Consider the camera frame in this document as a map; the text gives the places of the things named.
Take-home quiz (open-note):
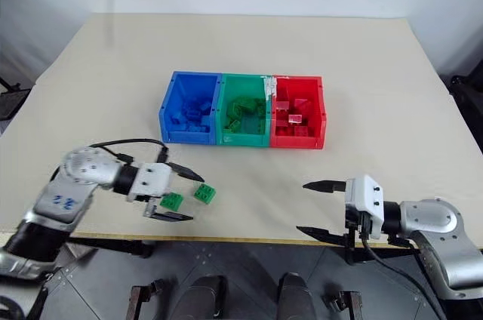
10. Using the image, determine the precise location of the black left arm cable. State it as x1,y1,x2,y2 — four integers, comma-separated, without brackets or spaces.
87,138,170,165

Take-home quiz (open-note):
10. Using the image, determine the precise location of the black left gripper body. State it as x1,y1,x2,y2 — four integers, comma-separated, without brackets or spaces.
133,163,174,218

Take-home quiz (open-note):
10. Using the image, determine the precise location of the dark rounded shape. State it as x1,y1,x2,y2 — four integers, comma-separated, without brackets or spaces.
176,274,229,320
276,272,317,320

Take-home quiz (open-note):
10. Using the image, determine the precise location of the blue plastic bin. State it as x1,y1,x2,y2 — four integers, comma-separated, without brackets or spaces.
158,70,223,146

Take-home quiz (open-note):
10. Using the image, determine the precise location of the white tape strip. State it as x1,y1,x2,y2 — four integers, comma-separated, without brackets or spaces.
262,75,291,101

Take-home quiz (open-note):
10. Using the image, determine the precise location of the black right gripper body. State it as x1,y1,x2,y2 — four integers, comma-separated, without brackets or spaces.
343,179,374,241

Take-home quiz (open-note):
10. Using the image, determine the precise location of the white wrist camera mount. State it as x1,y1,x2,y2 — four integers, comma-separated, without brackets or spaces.
344,174,386,240
127,162,173,203

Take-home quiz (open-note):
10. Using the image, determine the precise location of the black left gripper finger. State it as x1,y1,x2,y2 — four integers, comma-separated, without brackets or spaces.
167,162,205,183
149,211,195,222

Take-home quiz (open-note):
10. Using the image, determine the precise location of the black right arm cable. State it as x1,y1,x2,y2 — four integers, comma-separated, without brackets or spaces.
358,233,448,320

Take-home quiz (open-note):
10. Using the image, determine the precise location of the black metal bracket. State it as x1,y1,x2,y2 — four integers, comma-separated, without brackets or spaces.
322,289,364,320
129,278,166,320

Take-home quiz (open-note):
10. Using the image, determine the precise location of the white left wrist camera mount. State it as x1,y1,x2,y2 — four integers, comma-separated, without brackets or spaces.
127,162,173,203

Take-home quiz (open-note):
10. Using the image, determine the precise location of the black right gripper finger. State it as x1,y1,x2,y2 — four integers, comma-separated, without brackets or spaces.
302,180,347,194
295,225,348,248

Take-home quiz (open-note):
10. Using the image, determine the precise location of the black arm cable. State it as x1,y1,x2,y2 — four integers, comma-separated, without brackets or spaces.
358,233,448,320
87,138,170,165

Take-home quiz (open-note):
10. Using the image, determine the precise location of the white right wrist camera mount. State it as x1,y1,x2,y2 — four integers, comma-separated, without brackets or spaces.
344,174,386,240

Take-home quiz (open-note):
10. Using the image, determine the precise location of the dark equipment beside table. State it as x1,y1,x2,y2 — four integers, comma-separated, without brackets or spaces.
448,65,483,157

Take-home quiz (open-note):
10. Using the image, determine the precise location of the red plastic bin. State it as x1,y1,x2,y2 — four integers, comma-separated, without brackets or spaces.
268,75,327,150

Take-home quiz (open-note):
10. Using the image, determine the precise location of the black stand beside table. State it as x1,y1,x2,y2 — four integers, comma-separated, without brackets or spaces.
0,76,32,122

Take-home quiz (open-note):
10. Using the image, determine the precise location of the dark table frame bar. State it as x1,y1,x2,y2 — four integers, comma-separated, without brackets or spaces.
67,237,156,259

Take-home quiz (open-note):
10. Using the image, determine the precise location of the green plastic bin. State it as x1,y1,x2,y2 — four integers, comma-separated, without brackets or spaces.
214,72,273,148

